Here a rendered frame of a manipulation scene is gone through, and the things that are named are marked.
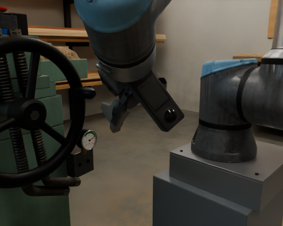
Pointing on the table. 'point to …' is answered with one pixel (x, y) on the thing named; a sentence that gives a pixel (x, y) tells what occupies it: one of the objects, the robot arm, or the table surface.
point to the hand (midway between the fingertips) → (141, 112)
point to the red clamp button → (0, 9)
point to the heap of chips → (71, 54)
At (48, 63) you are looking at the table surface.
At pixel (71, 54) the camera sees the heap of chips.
